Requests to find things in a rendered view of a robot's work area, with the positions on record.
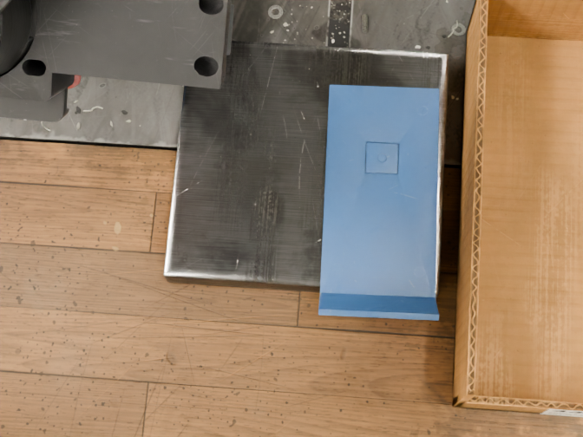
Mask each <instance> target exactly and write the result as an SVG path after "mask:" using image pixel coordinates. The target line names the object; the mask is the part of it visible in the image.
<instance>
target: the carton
mask: <svg viewBox="0 0 583 437"><path fill-rule="evenodd" d="M452 406H453V407H456V408H479V409H491V410H502V411H515V412H526V413H538V414H550V415H562V416H574V417H583V0H475V5H474V8H473V11H472V15H471V17H470V20H469V24H468V29H467V36H466V59H465V82H464V105H463V129H462V173H461V197H460V219H459V243H458V265H457V289H456V312H455V357H454V380H453V403H452Z"/></svg>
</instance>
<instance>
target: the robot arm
mask: <svg viewBox="0 0 583 437"><path fill-rule="evenodd" d="M231 2H232V0H0V118H7V119H17V120H26V121H43V122H57V121H59V120H60V119H61V118H63V117H64V116H65V115H66V114H67V113H68V112H69V108H68V107H67V99H68V88H74V87H75V86H77V85H78V84H79V83H80V81H81V77H82V75H83V76H92V77H101V78H109V79H118V80H127V81H137V82H153V83H162V84H171V85H180V86H188V87H197V88H214V89H221V87H222V84H223V82H224V80H225V73H226V56H227V55H230V52H231V42H232V32H233V12H234V5H233V4H231Z"/></svg>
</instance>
